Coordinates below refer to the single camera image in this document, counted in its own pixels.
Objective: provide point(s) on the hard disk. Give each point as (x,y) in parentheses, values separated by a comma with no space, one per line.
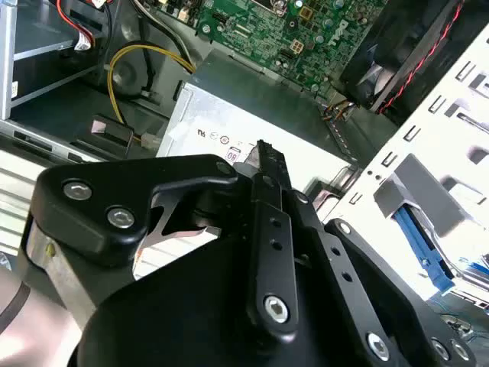
(431,260)

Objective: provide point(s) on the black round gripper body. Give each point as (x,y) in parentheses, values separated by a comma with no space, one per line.
(172,325)

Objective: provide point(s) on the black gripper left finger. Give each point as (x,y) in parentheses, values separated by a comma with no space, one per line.
(95,199)

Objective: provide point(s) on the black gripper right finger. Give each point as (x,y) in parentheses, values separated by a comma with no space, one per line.
(344,267)

